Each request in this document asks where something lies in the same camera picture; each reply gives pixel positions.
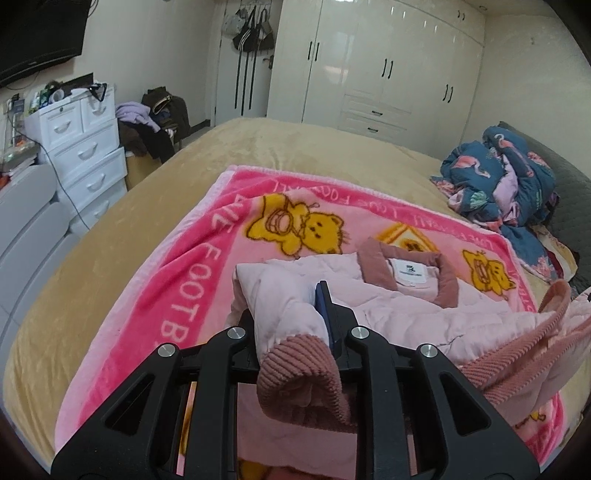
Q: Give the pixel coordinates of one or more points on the black television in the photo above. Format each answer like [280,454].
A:
[37,32]

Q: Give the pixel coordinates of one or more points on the blue floral quilt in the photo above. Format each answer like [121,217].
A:
[485,175]

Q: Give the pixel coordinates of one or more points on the pink bear printed blanket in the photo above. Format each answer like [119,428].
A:
[184,258]

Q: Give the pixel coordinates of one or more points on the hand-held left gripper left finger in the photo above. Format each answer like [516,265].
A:
[235,350]

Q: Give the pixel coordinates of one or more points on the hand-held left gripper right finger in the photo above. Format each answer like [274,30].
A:
[323,314]

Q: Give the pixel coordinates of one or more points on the black clothes hanger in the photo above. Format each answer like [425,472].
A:
[98,91]

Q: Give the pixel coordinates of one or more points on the white drawer cabinet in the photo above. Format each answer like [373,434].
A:
[87,152]

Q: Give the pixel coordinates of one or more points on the dark grey headboard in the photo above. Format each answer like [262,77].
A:
[570,184]

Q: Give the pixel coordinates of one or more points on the clutter of small items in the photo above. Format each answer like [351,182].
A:
[18,134]

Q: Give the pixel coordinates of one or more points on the lavender garment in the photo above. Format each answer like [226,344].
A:
[136,115]

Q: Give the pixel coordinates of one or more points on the pink quilted jacket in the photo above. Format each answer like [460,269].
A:
[286,295]

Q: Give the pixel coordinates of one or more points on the pile of clothes on chair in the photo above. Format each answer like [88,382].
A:
[173,108]

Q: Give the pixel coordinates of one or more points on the bed with beige cover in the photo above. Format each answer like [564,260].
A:
[115,258]

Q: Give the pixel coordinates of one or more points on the hanging bags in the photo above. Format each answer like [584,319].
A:
[251,30]

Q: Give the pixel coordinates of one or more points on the white wardrobe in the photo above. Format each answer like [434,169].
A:
[360,55]

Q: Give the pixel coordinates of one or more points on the white door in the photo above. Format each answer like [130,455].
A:
[226,83]

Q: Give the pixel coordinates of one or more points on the dark clothes pile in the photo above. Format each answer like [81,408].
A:
[152,143]

